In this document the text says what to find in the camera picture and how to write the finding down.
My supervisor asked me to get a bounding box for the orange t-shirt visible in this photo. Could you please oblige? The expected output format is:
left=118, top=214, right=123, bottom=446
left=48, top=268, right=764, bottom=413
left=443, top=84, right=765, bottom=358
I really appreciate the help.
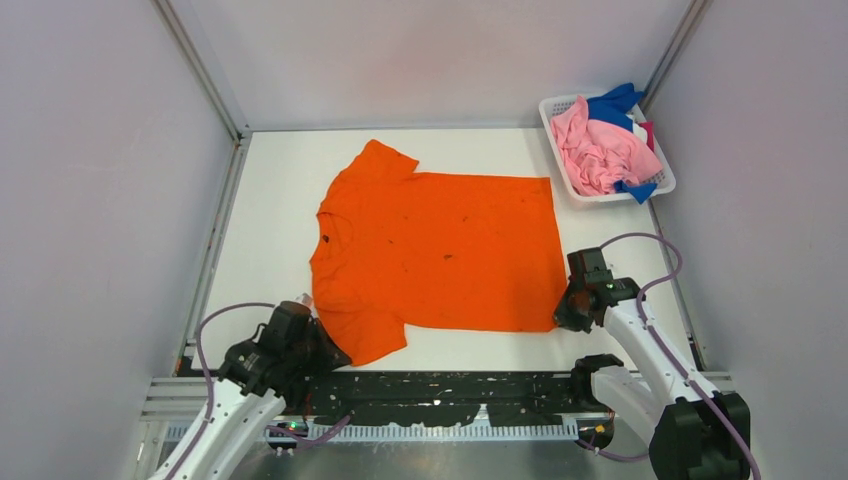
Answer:
left=310, top=140, right=567, bottom=366

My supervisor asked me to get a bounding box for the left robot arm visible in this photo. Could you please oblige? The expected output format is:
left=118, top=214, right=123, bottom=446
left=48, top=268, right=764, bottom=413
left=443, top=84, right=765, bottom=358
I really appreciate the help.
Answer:
left=152, top=294, right=350, bottom=479

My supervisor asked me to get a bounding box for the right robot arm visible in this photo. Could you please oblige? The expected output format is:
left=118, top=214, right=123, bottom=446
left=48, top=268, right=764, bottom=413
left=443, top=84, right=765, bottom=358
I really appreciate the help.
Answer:
left=554, top=247, right=761, bottom=479

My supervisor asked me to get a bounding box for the pink t-shirt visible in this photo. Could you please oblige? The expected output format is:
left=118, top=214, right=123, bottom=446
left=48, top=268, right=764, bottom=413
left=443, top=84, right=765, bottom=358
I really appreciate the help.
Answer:
left=549, top=96, right=663, bottom=197

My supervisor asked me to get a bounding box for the red garment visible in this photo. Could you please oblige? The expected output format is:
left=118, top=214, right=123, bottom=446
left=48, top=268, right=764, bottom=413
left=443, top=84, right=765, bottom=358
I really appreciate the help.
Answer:
left=634, top=121, right=655, bottom=151

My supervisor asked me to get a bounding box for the blue t-shirt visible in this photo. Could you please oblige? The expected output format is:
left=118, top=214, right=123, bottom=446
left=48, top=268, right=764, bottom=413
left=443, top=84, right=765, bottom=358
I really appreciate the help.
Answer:
left=587, top=83, right=657, bottom=204

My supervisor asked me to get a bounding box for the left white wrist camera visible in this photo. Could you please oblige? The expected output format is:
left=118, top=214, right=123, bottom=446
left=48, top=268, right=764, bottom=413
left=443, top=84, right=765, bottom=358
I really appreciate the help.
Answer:
left=295, top=293, right=313, bottom=308

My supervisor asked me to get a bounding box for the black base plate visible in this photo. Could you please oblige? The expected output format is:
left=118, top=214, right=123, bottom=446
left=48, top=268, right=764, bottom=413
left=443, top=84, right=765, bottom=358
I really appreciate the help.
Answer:
left=283, top=371, right=609, bottom=427

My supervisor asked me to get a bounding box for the white slotted cable duct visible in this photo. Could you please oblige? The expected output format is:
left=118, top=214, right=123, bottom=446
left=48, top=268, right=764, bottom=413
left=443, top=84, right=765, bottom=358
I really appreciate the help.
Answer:
left=328, top=419, right=579, bottom=443

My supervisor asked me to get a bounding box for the aluminium frame rail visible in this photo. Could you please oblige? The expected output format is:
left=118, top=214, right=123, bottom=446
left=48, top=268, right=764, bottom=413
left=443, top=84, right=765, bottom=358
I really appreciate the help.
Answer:
left=153, top=0, right=252, bottom=140

